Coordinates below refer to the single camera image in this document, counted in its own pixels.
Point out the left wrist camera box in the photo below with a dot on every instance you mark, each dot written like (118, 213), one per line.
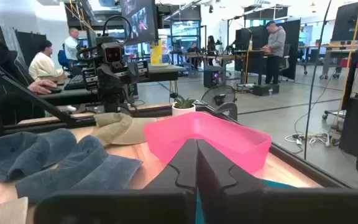
(112, 52)

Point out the black floor fan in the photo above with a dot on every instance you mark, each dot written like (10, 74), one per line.
(219, 96)

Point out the white plant pot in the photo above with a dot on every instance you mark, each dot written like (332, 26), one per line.
(183, 110)

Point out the light beige cloth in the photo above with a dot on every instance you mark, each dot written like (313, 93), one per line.
(2, 213)

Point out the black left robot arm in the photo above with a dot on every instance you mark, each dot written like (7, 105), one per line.
(112, 101)

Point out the person in dark jacket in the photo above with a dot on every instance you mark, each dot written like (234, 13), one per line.
(2, 77)

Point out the person's hand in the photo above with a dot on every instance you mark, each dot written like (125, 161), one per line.
(42, 86)

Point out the grey desk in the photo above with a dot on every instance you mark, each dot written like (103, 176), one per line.
(166, 73)

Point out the seated person in cream top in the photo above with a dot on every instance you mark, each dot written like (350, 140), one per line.
(43, 65)

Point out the yellow container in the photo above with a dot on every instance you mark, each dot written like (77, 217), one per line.
(156, 51)

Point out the teal fabric hat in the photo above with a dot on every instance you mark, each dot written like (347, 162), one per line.
(200, 211)

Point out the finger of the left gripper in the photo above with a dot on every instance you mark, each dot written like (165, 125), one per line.
(119, 77)
(105, 79)

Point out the small green plant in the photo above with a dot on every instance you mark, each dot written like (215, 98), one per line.
(184, 102)

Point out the pink plastic bin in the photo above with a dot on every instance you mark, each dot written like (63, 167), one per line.
(235, 140)

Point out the black computer mouse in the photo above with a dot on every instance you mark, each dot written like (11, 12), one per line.
(55, 90)

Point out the black box on floor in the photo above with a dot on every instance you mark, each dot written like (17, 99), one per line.
(266, 89)

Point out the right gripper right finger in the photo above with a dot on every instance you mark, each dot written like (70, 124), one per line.
(259, 207)

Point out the large hanging monitor screen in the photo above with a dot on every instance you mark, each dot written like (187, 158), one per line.
(139, 21)

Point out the black computer tower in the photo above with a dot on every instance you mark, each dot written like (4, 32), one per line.
(213, 77)

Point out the black keyboard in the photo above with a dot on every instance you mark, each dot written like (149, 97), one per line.
(75, 82)

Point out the beige fabric hat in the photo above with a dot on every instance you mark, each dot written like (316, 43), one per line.
(126, 129)

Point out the yellow pole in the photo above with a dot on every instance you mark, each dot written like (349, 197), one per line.
(348, 62)

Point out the white bowl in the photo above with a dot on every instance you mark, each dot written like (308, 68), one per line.
(160, 65)

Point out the standing person in grey top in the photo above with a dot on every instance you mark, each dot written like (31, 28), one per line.
(275, 46)

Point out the blue office chair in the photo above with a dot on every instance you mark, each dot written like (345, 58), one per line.
(63, 59)

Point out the black partition panel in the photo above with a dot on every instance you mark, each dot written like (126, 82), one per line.
(292, 46)

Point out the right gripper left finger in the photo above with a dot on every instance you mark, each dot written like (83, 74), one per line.
(154, 205)

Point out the black diagonal frame strut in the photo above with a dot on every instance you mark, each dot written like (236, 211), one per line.
(26, 93)

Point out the standing person in white top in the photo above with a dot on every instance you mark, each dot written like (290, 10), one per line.
(71, 46)

